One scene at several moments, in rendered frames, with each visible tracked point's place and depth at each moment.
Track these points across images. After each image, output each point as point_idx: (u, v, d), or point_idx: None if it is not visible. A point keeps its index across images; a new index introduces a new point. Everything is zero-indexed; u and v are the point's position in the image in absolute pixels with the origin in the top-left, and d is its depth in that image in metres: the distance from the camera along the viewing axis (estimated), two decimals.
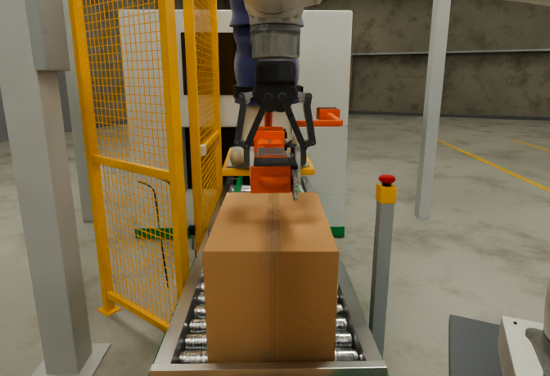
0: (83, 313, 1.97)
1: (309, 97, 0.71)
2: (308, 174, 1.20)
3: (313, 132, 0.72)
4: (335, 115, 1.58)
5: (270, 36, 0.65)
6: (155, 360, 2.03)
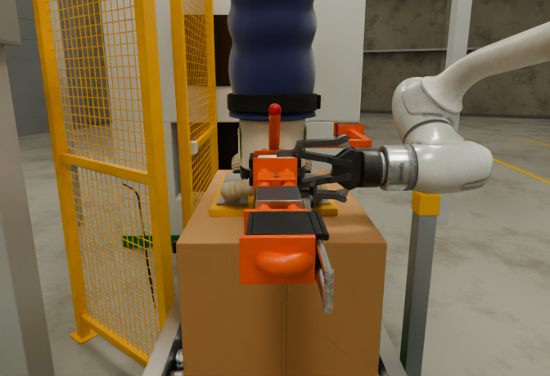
0: (44, 348, 1.59)
1: (341, 136, 0.75)
2: (329, 215, 0.87)
3: (308, 140, 0.75)
4: (358, 132, 1.26)
5: None
6: None
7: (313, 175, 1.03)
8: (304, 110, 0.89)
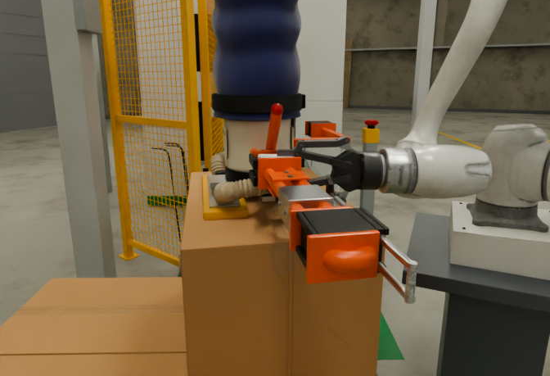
0: (110, 247, 2.27)
1: (342, 138, 0.75)
2: None
3: (309, 141, 0.75)
4: None
5: None
6: None
7: None
8: (293, 110, 0.90)
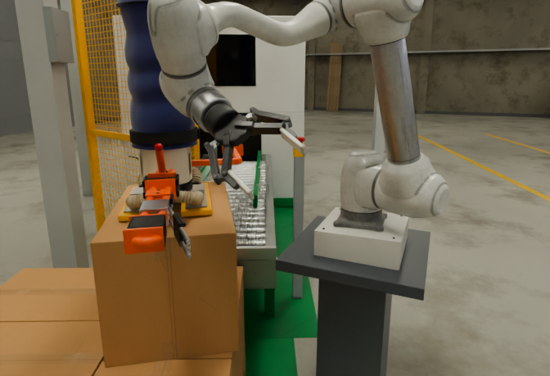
0: (83, 245, 2.63)
1: (253, 108, 0.83)
2: (206, 214, 1.25)
3: (279, 115, 0.81)
4: (238, 150, 1.66)
5: (198, 97, 0.84)
6: None
7: (200, 186, 1.40)
8: (186, 142, 1.27)
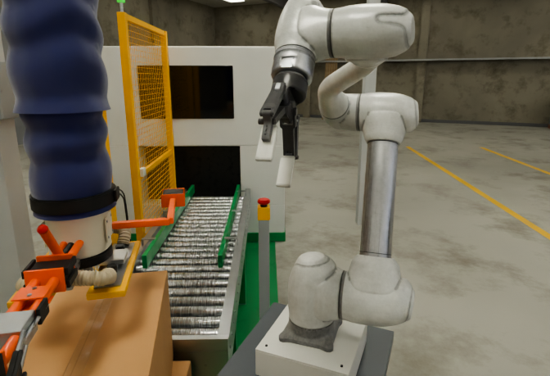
0: None
1: (299, 119, 0.85)
2: (117, 296, 1.05)
3: (297, 147, 0.86)
4: (178, 200, 1.46)
5: (312, 62, 0.81)
6: None
7: (121, 252, 1.21)
8: (95, 209, 1.07)
